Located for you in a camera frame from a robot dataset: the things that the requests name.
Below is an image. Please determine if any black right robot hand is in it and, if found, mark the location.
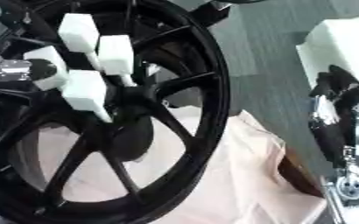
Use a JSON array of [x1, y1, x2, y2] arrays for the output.
[[306, 64, 359, 170]]

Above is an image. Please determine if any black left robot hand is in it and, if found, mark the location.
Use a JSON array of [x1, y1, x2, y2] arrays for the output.
[[0, 48, 60, 83]]

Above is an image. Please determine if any black spoked wheel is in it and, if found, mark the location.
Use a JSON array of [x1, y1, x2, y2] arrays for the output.
[[0, 0, 234, 224]]

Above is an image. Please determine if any white foam block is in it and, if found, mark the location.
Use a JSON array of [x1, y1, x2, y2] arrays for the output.
[[294, 14, 359, 103]]

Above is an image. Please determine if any black angular object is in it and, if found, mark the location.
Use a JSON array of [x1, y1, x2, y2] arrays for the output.
[[187, 0, 236, 28]]

